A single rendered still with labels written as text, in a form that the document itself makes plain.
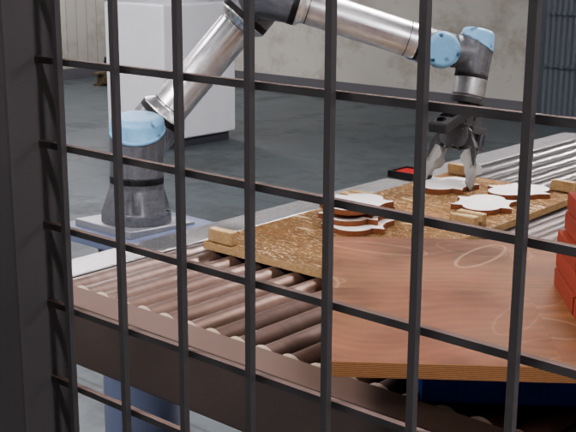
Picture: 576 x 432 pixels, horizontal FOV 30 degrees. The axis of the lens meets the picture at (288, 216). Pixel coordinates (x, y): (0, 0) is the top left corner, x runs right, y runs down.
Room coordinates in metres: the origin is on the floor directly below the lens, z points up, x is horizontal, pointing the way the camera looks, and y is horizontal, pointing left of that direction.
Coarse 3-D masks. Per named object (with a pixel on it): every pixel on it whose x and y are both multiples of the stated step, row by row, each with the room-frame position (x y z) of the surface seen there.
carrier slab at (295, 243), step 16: (320, 208) 2.16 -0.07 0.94; (272, 224) 2.03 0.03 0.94; (288, 224) 2.03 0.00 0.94; (304, 224) 2.03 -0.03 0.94; (320, 224) 2.03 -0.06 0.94; (400, 224) 2.03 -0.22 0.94; (240, 240) 1.91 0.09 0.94; (256, 240) 1.91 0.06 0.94; (272, 240) 1.91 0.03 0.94; (288, 240) 1.91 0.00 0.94; (304, 240) 1.91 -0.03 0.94; (320, 240) 1.91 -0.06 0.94; (240, 256) 1.84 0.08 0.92; (256, 256) 1.82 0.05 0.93; (272, 256) 1.80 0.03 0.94; (288, 256) 1.80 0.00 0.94; (304, 256) 1.80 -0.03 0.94; (320, 256) 1.80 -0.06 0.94; (304, 272) 1.75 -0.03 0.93; (320, 272) 1.72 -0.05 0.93
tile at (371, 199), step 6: (342, 198) 2.05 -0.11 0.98; (348, 198) 2.05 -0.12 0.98; (354, 198) 2.05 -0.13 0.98; (360, 198) 2.05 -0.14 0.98; (366, 198) 2.05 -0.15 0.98; (372, 198) 2.05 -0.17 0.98; (378, 198) 2.05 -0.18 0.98; (372, 204) 2.00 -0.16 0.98; (378, 204) 2.00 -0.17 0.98; (384, 204) 2.01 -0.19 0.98; (390, 204) 2.02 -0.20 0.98; (336, 210) 1.97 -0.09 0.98; (342, 210) 1.96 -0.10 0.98; (348, 210) 1.96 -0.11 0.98
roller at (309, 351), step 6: (306, 348) 1.40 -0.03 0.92; (312, 348) 1.40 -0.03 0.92; (318, 348) 1.41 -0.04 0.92; (288, 354) 1.37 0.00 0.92; (294, 354) 1.38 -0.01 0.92; (300, 354) 1.38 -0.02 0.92; (306, 354) 1.38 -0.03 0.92; (312, 354) 1.39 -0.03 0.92; (318, 354) 1.39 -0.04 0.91; (300, 360) 1.37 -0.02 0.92; (306, 360) 1.37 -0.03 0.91; (312, 360) 1.38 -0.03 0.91; (318, 360) 1.39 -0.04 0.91
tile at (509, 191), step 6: (492, 186) 2.32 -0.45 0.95; (498, 186) 2.32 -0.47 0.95; (504, 186) 2.32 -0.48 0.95; (510, 186) 2.32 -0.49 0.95; (516, 186) 2.32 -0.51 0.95; (534, 186) 2.33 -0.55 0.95; (540, 186) 2.33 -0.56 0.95; (492, 192) 2.26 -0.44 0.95; (498, 192) 2.26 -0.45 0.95; (504, 192) 2.26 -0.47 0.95; (510, 192) 2.26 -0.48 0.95; (516, 192) 2.26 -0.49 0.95; (534, 192) 2.27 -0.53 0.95; (540, 192) 2.27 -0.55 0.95; (546, 192) 2.28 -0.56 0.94; (510, 198) 2.24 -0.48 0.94; (516, 198) 2.24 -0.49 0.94; (534, 198) 2.25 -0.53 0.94; (540, 198) 2.25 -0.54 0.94; (546, 198) 2.25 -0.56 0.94
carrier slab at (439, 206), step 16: (448, 176) 2.49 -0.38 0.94; (464, 176) 2.49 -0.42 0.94; (384, 192) 2.31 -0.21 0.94; (400, 192) 2.31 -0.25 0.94; (464, 192) 2.31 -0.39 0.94; (480, 192) 2.31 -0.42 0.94; (560, 192) 2.32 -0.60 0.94; (400, 208) 2.16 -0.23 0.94; (432, 208) 2.16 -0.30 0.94; (448, 208) 2.16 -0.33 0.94; (512, 208) 2.16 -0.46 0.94; (544, 208) 2.17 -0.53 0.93; (560, 208) 2.23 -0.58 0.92; (496, 224) 2.04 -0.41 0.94; (512, 224) 2.07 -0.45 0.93
